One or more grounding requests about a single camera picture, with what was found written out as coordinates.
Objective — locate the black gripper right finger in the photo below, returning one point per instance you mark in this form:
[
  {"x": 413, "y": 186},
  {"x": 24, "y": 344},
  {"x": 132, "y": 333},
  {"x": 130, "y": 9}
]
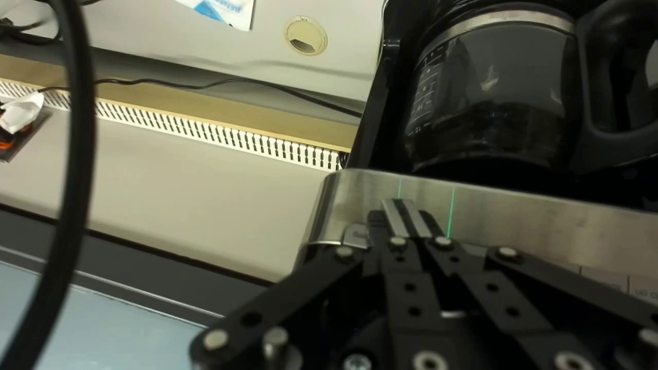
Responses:
[{"x": 494, "y": 302}]

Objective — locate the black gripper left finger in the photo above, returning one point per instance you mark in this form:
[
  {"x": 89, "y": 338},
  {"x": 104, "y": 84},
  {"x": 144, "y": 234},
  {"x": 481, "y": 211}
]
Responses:
[{"x": 397, "y": 295}]

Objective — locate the black steel coffee maker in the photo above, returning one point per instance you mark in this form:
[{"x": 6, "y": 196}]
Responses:
[{"x": 507, "y": 124}]

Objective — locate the beige baseboard vent strip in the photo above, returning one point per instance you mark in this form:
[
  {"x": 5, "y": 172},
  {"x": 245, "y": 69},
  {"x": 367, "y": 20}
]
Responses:
[{"x": 192, "y": 116}]

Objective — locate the blue white paper leaflet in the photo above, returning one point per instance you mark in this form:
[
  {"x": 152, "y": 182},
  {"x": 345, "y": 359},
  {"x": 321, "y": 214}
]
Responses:
[{"x": 220, "y": 11}]

